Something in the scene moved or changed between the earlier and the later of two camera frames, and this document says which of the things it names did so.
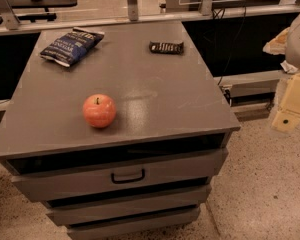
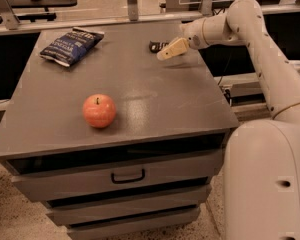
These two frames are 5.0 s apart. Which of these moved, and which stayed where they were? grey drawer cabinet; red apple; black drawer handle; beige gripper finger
Moved: beige gripper finger
Stayed: grey drawer cabinet; red apple; black drawer handle
